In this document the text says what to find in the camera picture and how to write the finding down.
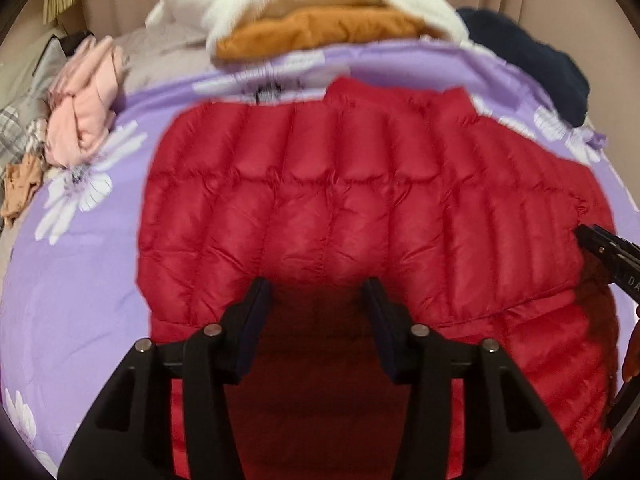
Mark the black garment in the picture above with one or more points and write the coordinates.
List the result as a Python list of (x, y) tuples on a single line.
[(75, 42)]

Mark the purple floral bed sheet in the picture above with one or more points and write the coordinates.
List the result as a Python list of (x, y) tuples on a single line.
[(90, 270)]

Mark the plaid cloth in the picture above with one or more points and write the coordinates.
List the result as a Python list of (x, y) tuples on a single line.
[(15, 125)]

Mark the grey cloth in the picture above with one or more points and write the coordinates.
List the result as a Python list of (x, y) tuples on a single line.
[(30, 70)]

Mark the pink garment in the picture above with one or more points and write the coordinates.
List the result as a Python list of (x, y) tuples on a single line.
[(85, 110)]

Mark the small tan cloth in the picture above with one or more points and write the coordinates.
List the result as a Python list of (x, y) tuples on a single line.
[(20, 185)]

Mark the person's right hand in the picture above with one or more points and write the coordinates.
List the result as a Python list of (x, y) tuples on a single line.
[(632, 345)]

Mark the red down jacket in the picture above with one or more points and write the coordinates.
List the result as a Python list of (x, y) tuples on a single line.
[(325, 200)]

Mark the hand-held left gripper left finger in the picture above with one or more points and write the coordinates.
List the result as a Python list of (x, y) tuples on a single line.
[(247, 332)]

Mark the navy fleece garment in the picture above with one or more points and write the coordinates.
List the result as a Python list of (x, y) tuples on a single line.
[(530, 60)]

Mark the white fleece garment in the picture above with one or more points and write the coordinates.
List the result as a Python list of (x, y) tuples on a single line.
[(250, 0)]

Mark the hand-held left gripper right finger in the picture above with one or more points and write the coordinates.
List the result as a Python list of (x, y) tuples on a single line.
[(386, 340)]

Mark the orange garment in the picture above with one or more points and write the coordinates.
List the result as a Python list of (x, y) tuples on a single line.
[(320, 30)]

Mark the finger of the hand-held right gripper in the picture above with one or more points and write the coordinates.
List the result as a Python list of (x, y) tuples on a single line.
[(595, 247)]

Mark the greyish mauve bed cover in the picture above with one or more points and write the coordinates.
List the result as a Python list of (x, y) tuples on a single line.
[(160, 55)]

